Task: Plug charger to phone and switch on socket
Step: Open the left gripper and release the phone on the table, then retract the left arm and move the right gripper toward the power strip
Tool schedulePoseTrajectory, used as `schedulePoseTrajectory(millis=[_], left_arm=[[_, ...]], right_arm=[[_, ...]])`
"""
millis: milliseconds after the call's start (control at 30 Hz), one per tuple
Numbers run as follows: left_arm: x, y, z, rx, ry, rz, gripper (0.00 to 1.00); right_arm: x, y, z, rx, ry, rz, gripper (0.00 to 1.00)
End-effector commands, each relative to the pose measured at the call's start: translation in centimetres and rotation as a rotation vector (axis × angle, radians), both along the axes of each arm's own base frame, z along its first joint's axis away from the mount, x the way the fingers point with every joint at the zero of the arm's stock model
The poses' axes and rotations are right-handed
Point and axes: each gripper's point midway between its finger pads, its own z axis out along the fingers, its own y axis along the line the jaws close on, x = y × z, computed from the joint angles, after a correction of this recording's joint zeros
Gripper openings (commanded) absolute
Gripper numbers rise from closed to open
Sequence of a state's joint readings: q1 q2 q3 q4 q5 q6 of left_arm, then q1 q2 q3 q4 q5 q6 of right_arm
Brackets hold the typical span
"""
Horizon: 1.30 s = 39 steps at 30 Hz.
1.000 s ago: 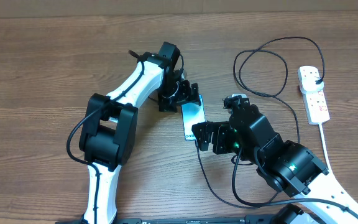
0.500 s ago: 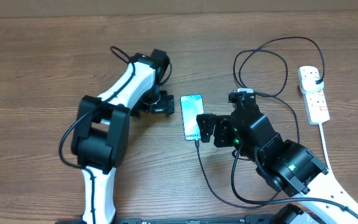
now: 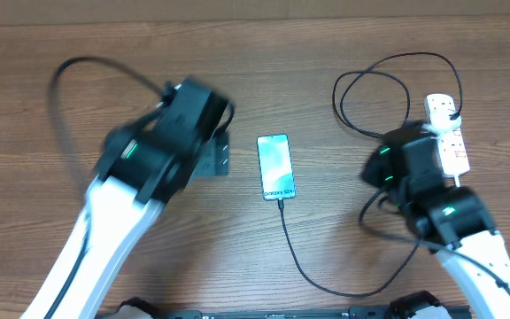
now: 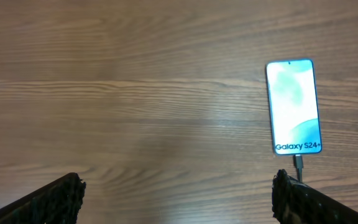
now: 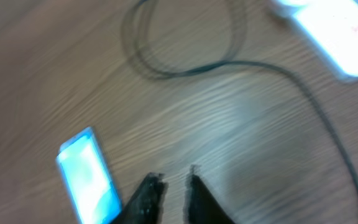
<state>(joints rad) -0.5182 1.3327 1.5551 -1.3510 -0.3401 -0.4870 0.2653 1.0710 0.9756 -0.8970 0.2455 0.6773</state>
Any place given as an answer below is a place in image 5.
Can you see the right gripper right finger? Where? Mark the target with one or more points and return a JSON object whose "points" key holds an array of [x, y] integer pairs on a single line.
{"points": [[201, 206]]}

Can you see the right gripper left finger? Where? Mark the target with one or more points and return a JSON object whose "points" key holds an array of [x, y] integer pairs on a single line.
{"points": [[144, 206]]}

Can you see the Galaxy smartphone with blue screen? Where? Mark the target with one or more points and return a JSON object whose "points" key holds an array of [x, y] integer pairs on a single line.
{"points": [[87, 179]]}

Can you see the white power strip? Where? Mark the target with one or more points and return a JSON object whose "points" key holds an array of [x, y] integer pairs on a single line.
{"points": [[332, 27]]}

